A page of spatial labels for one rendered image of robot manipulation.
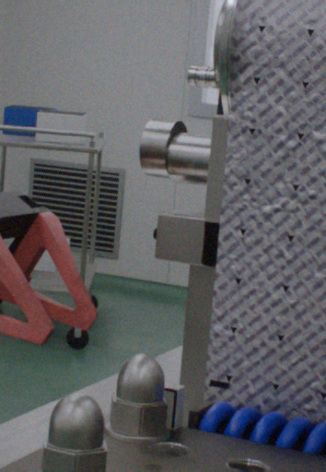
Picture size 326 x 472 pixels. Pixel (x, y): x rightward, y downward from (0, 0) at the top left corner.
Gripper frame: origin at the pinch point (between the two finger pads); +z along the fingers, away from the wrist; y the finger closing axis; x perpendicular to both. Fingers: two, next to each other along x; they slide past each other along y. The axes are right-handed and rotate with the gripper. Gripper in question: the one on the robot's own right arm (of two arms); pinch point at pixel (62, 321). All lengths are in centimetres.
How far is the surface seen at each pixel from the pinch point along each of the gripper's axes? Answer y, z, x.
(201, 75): -5.3, -3.0, 16.9
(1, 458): -18.0, -3.9, -21.7
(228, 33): 1.3, -0.7, 21.1
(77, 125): -409, -181, -114
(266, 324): 0.2, 10.7, 8.6
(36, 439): -24.6, -4.2, -21.9
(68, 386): -341, -97, -179
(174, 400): 5.0, 9.9, 3.2
